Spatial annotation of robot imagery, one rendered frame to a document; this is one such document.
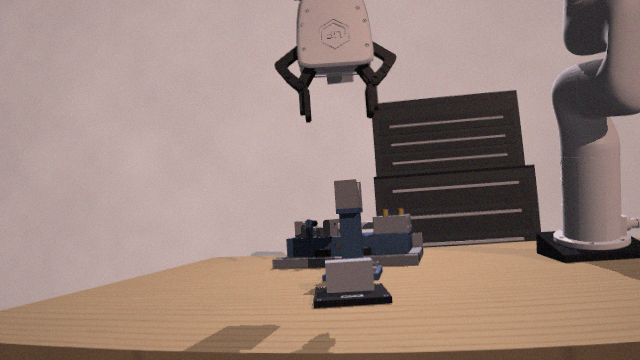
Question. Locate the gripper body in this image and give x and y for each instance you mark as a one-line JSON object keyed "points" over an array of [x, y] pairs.
{"points": [[332, 36]]}

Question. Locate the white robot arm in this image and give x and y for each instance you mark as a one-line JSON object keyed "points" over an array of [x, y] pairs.
{"points": [[589, 144]]}

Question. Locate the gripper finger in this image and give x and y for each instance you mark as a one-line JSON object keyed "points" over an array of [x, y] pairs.
{"points": [[299, 84], [372, 79]]}

